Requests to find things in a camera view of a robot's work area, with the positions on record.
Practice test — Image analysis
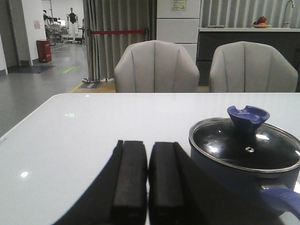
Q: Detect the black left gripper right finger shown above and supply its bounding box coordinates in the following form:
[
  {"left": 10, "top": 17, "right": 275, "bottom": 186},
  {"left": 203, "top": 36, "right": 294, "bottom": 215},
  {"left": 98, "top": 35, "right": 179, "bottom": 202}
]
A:
[{"left": 149, "top": 142, "right": 277, "bottom": 225}]

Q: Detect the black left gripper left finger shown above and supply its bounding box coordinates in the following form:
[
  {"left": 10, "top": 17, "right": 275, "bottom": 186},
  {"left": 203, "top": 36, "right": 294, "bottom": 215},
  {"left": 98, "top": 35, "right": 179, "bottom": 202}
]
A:
[{"left": 56, "top": 141, "right": 147, "bottom": 225}]

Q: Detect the dark blue saucepan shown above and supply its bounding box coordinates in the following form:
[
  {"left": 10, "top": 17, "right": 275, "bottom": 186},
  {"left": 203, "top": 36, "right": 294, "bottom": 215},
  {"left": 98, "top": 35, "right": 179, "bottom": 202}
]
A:
[{"left": 190, "top": 145, "right": 300, "bottom": 217}]

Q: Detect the glass lid with blue knob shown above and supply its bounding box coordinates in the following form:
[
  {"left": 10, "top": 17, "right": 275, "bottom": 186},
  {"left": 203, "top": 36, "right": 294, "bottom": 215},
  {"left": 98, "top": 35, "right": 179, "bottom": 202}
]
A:
[{"left": 189, "top": 105, "right": 300, "bottom": 173}]

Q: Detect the left beige upholstered chair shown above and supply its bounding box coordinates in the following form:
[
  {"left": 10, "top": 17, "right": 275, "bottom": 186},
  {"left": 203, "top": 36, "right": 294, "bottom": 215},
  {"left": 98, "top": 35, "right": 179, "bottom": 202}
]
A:
[{"left": 114, "top": 40, "right": 200, "bottom": 93}]

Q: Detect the beige upholstered chair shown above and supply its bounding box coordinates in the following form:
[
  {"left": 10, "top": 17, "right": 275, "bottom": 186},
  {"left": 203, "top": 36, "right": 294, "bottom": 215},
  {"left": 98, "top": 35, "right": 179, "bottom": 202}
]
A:
[
  {"left": 209, "top": 41, "right": 298, "bottom": 93},
  {"left": 114, "top": 40, "right": 200, "bottom": 93}
]

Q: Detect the right beige upholstered chair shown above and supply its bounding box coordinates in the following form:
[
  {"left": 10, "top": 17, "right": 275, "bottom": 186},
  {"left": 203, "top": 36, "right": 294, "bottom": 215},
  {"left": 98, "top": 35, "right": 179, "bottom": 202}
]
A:
[{"left": 209, "top": 41, "right": 298, "bottom": 93}]

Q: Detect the grey curtain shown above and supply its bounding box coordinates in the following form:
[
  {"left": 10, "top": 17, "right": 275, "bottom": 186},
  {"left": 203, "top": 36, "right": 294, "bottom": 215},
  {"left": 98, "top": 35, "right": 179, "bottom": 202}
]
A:
[{"left": 83, "top": 0, "right": 157, "bottom": 80}]

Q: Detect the dark floor mat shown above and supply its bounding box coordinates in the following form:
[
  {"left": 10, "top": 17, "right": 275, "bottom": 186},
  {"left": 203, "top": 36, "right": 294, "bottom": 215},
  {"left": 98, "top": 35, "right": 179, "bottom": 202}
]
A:
[{"left": 8, "top": 65, "right": 54, "bottom": 74}]

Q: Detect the red barrier belt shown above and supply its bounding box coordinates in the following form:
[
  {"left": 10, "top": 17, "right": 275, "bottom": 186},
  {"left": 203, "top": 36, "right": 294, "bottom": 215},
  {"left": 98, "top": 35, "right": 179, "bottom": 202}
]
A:
[{"left": 90, "top": 29, "right": 146, "bottom": 35}]

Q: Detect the red trash bin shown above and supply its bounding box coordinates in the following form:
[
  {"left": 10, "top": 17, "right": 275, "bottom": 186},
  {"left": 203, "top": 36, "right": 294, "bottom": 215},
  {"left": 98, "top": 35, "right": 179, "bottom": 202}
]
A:
[{"left": 36, "top": 40, "right": 52, "bottom": 63}]

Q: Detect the white cabinet column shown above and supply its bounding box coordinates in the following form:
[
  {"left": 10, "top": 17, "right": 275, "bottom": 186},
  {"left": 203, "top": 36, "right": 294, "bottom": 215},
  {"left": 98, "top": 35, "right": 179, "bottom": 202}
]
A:
[{"left": 156, "top": 0, "right": 201, "bottom": 61}]

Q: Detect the dark kitchen counter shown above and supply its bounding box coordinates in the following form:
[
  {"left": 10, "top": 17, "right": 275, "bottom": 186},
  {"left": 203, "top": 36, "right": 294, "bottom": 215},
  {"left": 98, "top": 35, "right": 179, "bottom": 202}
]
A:
[{"left": 196, "top": 27, "right": 300, "bottom": 86}]

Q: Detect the fruit plate on counter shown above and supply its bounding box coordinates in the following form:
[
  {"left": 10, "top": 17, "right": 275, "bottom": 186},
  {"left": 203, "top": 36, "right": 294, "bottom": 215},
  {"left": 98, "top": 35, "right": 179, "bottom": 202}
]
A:
[{"left": 251, "top": 16, "right": 271, "bottom": 28}]

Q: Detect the chrome faucet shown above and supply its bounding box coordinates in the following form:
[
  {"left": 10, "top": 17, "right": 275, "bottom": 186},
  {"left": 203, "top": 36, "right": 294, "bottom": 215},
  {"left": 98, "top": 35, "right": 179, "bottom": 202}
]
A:
[{"left": 282, "top": 0, "right": 295, "bottom": 28}]

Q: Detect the barrier post base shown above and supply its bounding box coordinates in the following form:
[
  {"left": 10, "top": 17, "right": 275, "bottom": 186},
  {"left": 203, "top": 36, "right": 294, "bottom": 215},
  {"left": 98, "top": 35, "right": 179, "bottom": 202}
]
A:
[{"left": 82, "top": 78, "right": 101, "bottom": 83}]

